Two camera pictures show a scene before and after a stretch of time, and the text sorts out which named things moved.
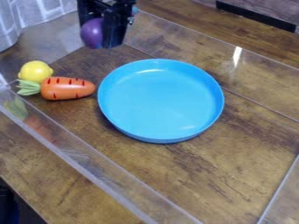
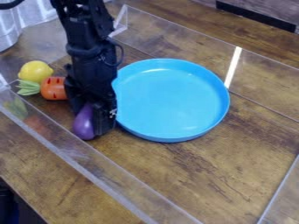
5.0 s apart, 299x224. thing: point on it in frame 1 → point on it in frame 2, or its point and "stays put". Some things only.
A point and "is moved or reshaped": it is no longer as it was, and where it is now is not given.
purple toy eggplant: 91,32 is moved or reshaped
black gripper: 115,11 → 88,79
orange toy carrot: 56,87 stays put
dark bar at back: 256,16 stays put
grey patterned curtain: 22,13 stays put
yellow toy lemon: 35,71 stays put
